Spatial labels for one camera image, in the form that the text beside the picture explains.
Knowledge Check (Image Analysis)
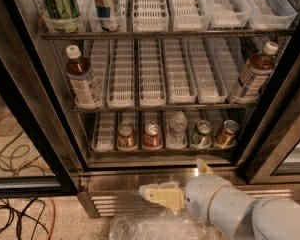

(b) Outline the fridge glass door left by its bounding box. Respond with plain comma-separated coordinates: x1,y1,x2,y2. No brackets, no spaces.
0,46,78,198

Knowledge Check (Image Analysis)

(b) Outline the green labelled bottle top shelf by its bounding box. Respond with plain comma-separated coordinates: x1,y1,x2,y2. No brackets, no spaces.
44,0,80,33

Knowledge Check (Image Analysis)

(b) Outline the fridge glass door right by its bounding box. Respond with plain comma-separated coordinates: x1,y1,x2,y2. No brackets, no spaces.
236,47,300,185

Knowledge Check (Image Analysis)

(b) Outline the white lane tray bottom left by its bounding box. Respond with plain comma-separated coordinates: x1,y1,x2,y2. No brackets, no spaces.
91,112,116,152

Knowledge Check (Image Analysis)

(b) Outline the right tea bottle white cap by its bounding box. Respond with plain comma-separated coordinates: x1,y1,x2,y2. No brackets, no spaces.
232,41,278,103

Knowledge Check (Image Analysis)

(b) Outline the shelf rail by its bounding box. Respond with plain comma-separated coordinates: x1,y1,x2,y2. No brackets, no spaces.
71,103,256,113
39,29,294,40

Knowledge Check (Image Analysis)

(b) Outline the black cable on floor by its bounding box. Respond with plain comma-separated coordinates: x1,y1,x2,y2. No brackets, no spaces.
0,197,50,240

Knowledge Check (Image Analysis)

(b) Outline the tea bottle white cap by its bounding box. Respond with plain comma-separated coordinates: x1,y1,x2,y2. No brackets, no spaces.
66,45,101,109
232,41,278,103

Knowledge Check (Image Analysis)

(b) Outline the clear plastic bin on floor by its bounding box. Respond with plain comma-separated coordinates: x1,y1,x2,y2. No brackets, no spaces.
109,209,224,240

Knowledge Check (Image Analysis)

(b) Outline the middle shelf rail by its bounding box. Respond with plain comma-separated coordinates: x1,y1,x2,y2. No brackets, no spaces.
71,103,256,113

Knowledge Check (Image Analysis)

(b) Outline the clear water bottle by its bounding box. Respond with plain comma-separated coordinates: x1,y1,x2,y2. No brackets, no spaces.
166,110,188,150

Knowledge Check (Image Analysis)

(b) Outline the stainless steel fridge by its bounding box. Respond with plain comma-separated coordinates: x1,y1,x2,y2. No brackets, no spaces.
0,0,300,218

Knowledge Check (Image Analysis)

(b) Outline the brown can left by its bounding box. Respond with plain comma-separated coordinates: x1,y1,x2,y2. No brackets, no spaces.
117,123,136,149

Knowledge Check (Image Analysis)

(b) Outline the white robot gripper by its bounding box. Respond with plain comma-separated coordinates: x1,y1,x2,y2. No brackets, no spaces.
139,159,256,240

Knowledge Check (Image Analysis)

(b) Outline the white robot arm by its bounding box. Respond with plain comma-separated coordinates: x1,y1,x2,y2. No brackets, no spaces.
139,159,300,240

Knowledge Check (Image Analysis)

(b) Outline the top shelf rail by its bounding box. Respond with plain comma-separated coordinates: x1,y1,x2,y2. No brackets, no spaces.
39,29,294,40

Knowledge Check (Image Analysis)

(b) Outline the orange cable on floor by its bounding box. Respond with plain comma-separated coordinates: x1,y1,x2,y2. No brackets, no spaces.
45,197,57,240

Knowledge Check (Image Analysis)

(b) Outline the left tea bottle white cap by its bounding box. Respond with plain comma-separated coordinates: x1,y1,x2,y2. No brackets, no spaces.
66,45,101,109

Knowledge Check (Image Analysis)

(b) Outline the red soda can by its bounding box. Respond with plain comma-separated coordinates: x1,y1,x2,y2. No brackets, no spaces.
143,121,161,149

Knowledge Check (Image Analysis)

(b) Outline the green silver can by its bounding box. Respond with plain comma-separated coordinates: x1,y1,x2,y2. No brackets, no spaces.
190,120,212,149

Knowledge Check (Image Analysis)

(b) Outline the blue labelled bottle top shelf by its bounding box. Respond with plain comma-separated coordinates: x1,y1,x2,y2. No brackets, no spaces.
94,0,122,32

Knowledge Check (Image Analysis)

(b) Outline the fridge glass door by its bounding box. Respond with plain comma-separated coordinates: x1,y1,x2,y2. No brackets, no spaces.
236,47,300,185
0,46,78,198

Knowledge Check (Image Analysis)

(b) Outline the gold can right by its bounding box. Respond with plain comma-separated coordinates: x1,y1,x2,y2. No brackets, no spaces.
215,119,239,149

